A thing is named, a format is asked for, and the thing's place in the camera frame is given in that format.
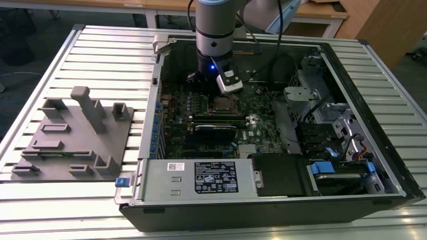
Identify coloured power wires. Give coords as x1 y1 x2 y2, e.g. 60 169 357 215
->
353 146 374 162

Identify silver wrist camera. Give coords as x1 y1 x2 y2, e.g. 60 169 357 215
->
215 57 244 95

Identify black graphics card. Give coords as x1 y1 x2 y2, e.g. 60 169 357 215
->
194 124 239 147

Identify black RAM slot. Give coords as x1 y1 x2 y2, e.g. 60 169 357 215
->
192 116 252 120
192 113 252 117
192 119 252 123

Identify thick black cable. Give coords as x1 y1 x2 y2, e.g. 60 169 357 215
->
302 94 334 125

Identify blue case latch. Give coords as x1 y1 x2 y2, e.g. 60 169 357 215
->
114 177 132 189

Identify blue floor cable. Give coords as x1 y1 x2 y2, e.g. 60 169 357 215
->
0 71 46 107

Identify hard disk in blue carrier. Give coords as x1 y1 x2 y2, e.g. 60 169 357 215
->
309 161 367 196

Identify silver metal bracket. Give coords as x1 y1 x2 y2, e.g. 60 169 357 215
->
283 86 321 102

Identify wooden cabinet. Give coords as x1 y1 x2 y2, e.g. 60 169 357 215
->
333 0 427 68

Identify green motherboard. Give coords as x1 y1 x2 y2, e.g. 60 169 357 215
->
155 81 297 161

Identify thin black cable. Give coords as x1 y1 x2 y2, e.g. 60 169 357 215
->
186 0 198 34

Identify silver power supply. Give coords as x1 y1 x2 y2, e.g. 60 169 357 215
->
132 158 260 204

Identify wooden desk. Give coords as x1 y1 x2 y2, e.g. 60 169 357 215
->
146 0 351 38
0 0 160 30

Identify black chair base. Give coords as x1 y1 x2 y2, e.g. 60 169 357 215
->
411 34 427 61

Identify green RAM stick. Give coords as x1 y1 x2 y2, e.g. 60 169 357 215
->
38 152 78 158

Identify grey parts rack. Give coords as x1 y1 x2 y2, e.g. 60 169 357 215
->
10 86 136 185

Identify metal socket cover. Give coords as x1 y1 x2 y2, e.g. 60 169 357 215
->
207 96 242 115

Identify black PC case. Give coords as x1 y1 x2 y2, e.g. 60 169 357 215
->
112 33 427 233

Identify silver drive cage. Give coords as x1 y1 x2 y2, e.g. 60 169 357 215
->
283 55 362 131

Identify silver chipset heat sink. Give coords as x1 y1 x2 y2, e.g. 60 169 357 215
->
238 144 260 154

